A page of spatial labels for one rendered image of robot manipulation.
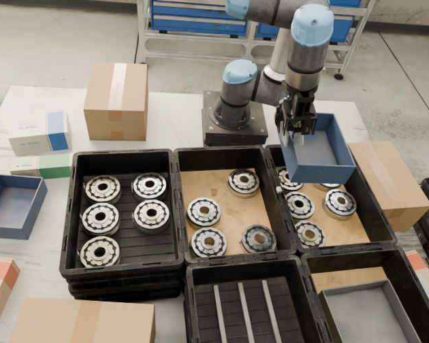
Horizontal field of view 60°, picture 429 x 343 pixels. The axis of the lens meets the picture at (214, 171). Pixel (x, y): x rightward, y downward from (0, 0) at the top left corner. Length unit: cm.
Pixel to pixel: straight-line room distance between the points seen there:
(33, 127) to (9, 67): 182
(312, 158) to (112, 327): 65
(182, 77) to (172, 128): 151
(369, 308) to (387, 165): 55
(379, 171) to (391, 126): 176
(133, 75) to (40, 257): 78
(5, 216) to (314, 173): 98
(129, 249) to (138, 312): 22
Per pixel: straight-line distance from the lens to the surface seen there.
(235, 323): 102
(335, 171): 97
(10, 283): 124
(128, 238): 111
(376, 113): 322
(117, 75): 159
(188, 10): 292
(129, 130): 149
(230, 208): 117
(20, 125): 154
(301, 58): 77
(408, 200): 139
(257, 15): 85
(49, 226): 133
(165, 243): 109
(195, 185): 121
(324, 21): 74
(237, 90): 137
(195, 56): 307
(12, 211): 140
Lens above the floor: 178
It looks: 49 degrees down
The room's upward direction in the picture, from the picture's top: 9 degrees clockwise
